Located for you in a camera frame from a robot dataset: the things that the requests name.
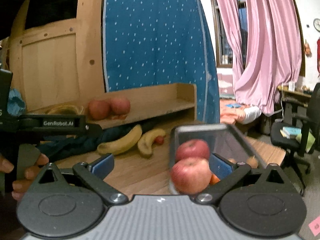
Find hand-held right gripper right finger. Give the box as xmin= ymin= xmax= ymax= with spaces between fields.
xmin=195 ymin=153 xmax=295 ymax=205

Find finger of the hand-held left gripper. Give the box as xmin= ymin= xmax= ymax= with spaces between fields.
xmin=85 ymin=123 xmax=103 ymax=137

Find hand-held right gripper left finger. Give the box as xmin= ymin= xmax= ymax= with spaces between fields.
xmin=27 ymin=153 xmax=128 ymax=205

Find long yellow banana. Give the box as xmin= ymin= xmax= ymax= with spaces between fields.
xmin=97 ymin=124 xmax=143 ymax=156

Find metal baking tray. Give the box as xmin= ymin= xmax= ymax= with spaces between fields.
xmin=169 ymin=123 xmax=266 ymax=196

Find large red apple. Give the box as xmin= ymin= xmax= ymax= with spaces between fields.
xmin=175 ymin=140 xmax=211 ymax=163
xmin=170 ymin=157 xmax=213 ymax=195

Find short spotted banana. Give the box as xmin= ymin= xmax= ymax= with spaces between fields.
xmin=137 ymin=128 xmax=167 ymax=159

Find person's left hand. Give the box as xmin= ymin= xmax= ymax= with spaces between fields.
xmin=0 ymin=154 xmax=49 ymax=201

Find brown ripe banana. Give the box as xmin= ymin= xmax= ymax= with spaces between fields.
xmin=52 ymin=110 xmax=84 ymax=117
xmin=46 ymin=104 xmax=84 ymax=113

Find dark blue jacket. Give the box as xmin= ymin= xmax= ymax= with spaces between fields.
xmin=39 ymin=122 xmax=146 ymax=161

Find crumpled blue cloth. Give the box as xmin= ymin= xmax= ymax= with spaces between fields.
xmin=7 ymin=88 xmax=26 ymax=117

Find bed with orange sheet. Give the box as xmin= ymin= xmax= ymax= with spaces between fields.
xmin=217 ymin=97 xmax=263 ymax=131

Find white cloth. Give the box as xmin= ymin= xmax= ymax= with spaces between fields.
xmin=243 ymin=106 xmax=262 ymax=125

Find wooden desk shelf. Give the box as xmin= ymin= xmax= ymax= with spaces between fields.
xmin=27 ymin=83 xmax=198 ymax=131

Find books on chair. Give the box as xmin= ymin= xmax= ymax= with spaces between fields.
xmin=280 ymin=127 xmax=302 ymax=140

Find green folder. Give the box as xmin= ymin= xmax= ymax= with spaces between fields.
xmin=296 ymin=131 xmax=316 ymax=147

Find black office chair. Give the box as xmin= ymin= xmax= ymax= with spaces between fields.
xmin=271 ymin=82 xmax=320 ymax=196

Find cluttered wooden desk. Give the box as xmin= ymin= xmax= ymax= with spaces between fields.
xmin=277 ymin=84 xmax=320 ymax=120

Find blue dotted fabric wardrobe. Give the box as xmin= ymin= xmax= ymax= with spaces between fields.
xmin=102 ymin=0 xmax=221 ymax=131

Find pink paper card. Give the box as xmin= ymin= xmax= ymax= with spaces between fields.
xmin=308 ymin=216 xmax=320 ymax=233

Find pink curtain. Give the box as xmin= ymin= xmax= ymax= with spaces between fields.
xmin=211 ymin=0 xmax=303 ymax=115

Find window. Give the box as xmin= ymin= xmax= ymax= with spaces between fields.
xmin=207 ymin=0 xmax=247 ymax=68

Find red hanging scarf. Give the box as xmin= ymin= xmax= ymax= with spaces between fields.
xmin=316 ymin=37 xmax=320 ymax=78

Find white cable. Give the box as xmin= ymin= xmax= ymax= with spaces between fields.
xmin=279 ymin=86 xmax=286 ymax=123

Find orange wall ornament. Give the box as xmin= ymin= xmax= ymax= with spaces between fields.
xmin=303 ymin=39 xmax=313 ymax=57

